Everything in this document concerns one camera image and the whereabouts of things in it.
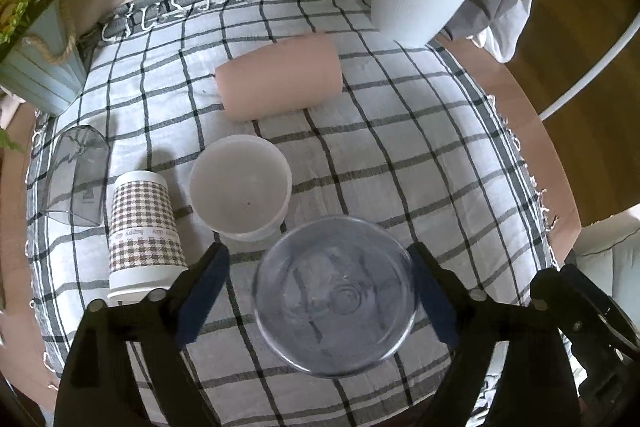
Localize white translucent plastic cup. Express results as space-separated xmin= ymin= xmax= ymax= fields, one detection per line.
xmin=188 ymin=134 xmax=293 ymax=243

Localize clear glass cup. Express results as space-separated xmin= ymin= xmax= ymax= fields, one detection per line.
xmin=252 ymin=215 xmax=419 ymax=378

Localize sunflowers in light blue pot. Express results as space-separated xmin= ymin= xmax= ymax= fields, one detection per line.
xmin=0 ymin=0 xmax=151 ymax=118

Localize grey transparent plastic cup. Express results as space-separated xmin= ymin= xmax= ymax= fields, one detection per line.
xmin=26 ymin=124 xmax=111 ymax=227

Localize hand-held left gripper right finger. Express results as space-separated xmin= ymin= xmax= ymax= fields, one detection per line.
xmin=407 ymin=241 xmax=584 ymax=427

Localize white cushion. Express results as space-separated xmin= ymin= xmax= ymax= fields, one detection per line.
xmin=570 ymin=206 xmax=640 ymax=303

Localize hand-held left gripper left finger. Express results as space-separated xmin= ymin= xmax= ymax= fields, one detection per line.
xmin=54 ymin=242 xmax=231 ymax=427

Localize white metal tube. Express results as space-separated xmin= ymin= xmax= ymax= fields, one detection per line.
xmin=539 ymin=11 xmax=640 ymax=122

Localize houndstooth paper cup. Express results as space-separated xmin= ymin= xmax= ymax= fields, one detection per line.
xmin=107 ymin=171 xmax=189 ymax=305

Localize pink cup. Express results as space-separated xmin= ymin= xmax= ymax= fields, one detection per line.
xmin=214 ymin=32 xmax=344 ymax=123

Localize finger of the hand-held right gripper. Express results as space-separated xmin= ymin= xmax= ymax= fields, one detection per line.
xmin=530 ymin=264 xmax=640 ymax=358

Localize checked tablecloth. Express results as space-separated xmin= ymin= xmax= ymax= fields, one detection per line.
xmin=26 ymin=0 xmax=561 ymax=427

